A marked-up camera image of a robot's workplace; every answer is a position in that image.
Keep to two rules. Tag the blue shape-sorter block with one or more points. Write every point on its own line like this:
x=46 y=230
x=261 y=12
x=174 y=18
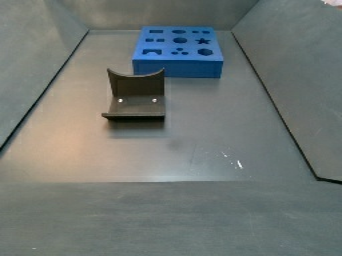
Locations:
x=185 y=50

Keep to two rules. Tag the black curved holder stand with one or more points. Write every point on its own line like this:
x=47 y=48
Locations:
x=138 y=95

